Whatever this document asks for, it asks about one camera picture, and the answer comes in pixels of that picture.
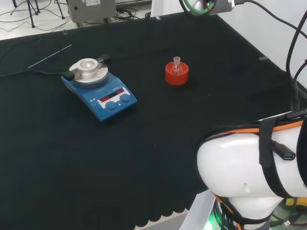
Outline clear round-bottom glass flask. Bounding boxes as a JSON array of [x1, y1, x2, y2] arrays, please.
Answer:
[[170, 56, 184, 75]]

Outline black bench cloth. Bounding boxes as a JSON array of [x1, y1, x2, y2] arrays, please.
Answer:
[[0, 13, 307, 228]]

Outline blue-base heater with steel plate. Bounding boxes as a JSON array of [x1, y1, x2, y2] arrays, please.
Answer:
[[60, 54, 138, 123]]

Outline grey metal cabinet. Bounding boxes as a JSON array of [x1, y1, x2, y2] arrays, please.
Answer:
[[66, 0, 118, 23]]

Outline black tripod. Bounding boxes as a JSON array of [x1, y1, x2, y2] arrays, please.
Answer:
[[12, 0, 41, 28]]

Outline yellow stop button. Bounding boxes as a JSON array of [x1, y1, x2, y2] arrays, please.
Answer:
[[285, 196, 307, 213]]

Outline red ring flask stand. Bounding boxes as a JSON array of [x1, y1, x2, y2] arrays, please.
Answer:
[[165, 61, 189, 85]]

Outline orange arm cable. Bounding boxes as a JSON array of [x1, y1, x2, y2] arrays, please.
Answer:
[[205, 119, 305, 230]]

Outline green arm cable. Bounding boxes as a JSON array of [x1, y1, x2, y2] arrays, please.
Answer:
[[184, 0, 214, 16]]

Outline black heater power cable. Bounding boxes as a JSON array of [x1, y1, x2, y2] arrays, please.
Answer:
[[0, 69, 67, 78]]

